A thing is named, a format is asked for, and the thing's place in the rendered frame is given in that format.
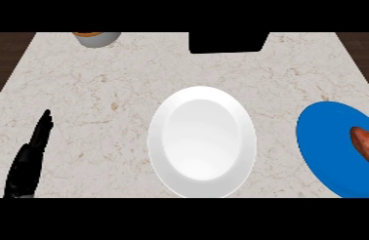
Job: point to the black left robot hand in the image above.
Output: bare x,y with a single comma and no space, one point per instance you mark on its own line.
27,166

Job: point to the white oval plate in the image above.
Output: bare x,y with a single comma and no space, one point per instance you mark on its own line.
201,143

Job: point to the blue plate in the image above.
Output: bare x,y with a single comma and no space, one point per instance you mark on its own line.
326,146

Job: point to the reddish-brown sweet potato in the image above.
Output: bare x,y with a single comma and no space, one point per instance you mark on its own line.
360,141

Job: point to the grey cup with orange top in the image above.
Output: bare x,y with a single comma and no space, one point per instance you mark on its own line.
97,39

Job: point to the black appliance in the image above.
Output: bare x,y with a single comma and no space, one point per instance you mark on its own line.
226,42

